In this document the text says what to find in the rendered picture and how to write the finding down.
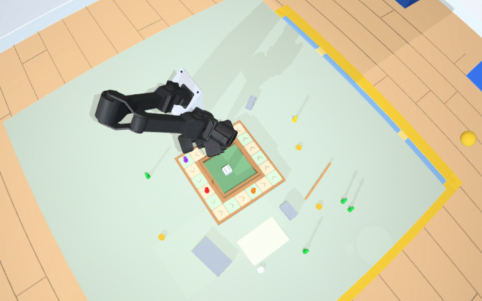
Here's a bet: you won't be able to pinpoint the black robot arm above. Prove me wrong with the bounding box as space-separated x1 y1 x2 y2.
95 80 238 157

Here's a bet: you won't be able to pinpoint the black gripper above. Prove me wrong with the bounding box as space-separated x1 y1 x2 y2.
178 120 234 154

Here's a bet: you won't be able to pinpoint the white die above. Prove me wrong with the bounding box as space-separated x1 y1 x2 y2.
222 165 232 176

